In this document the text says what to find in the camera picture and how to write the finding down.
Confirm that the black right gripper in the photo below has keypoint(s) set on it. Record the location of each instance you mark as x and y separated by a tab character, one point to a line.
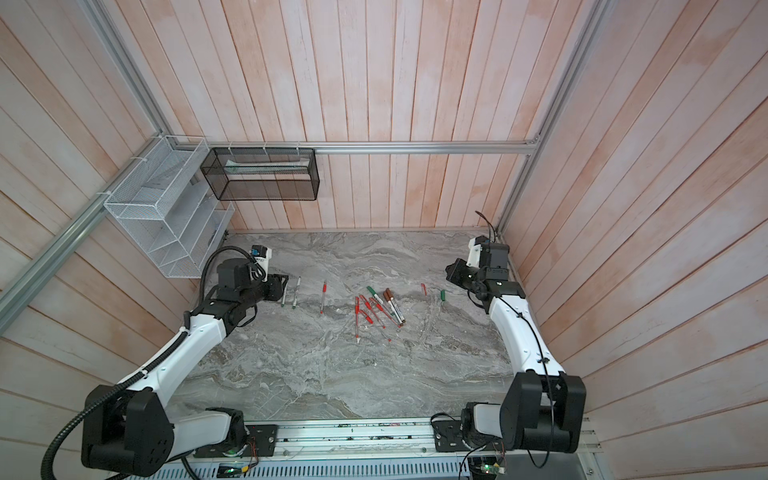
456	270

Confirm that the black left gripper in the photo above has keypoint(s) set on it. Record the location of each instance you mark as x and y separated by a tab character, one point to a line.
277	286

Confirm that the red gel pen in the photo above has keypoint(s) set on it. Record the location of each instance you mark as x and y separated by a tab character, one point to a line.
323	297
369	305
357	316

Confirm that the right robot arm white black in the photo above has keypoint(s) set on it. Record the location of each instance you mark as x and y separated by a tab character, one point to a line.
544	406

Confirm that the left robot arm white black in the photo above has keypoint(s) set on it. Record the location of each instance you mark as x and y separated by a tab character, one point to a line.
128	429

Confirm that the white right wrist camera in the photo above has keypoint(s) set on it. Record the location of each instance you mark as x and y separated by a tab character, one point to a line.
475	248

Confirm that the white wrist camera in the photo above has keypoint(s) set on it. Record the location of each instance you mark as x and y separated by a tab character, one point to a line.
262	256
475	248

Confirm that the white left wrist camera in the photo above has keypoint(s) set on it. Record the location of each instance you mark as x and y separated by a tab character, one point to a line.
262	256

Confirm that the black mesh wall basket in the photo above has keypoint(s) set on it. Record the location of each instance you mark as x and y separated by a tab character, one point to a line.
262	173

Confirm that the white mesh wall shelf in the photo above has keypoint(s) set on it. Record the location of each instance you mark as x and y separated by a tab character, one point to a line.
168	208

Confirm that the horizontal aluminium wall rail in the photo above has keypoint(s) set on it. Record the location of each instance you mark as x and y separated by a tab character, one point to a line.
390	147

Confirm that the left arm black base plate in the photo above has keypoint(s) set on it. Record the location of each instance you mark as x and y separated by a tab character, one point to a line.
259	442

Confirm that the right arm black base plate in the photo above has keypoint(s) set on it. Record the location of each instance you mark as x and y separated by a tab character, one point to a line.
448	435

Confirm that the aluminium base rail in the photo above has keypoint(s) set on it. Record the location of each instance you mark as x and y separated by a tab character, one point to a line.
346	440

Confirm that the left aluminium wall rail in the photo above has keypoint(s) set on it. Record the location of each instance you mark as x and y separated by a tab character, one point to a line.
37	273

